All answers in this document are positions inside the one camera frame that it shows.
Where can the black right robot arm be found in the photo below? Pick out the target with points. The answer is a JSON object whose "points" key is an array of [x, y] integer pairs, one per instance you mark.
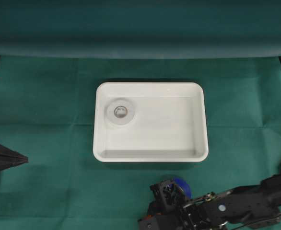
{"points": [[252, 206]]}

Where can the blue tape roll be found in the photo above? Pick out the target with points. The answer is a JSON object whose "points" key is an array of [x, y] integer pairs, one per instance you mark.
{"points": [[182, 187]]}

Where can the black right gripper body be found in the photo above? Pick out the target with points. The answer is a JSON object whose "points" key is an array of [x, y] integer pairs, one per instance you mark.
{"points": [[169, 210]]}

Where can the white tape roll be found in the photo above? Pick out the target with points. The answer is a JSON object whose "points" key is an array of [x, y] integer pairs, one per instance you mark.
{"points": [[120, 111]]}

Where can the white plastic tray case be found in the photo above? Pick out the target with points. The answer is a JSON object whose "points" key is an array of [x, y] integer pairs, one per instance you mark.
{"points": [[169, 123]]}

